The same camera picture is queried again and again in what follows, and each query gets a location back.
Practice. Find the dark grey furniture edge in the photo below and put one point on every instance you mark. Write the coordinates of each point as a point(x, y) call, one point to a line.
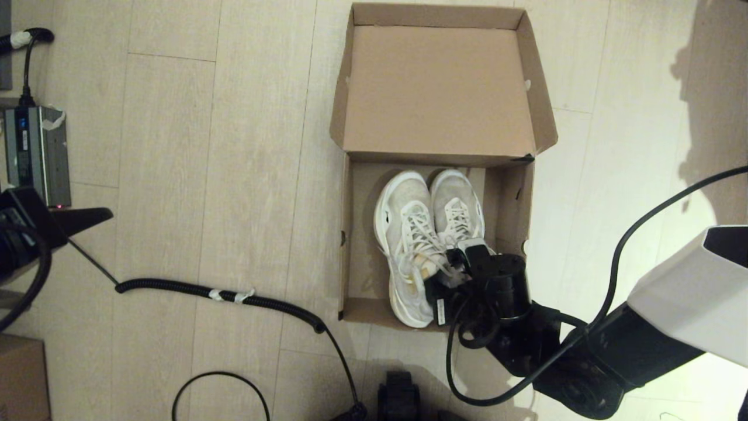
point(4, 47)

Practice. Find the small brown cardboard carton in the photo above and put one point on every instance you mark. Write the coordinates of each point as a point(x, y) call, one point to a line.
point(20, 380)

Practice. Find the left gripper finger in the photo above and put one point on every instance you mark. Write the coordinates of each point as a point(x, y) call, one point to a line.
point(82, 214)
point(76, 227)

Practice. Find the grey power supply unit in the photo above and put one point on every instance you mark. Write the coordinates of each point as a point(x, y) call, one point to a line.
point(35, 155)

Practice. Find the brown cardboard shoe box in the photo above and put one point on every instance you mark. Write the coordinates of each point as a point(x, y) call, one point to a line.
point(432, 88)

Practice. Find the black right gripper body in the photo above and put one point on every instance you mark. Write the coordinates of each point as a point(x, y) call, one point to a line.
point(453, 295)

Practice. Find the white mesh sneaker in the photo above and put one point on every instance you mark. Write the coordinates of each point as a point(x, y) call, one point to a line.
point(456, 199)
point(409, 222)

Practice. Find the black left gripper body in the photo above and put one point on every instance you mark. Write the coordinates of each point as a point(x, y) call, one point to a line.
point(32, 219)

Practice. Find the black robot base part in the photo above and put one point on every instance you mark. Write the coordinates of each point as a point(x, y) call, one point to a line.
point(399, 397)

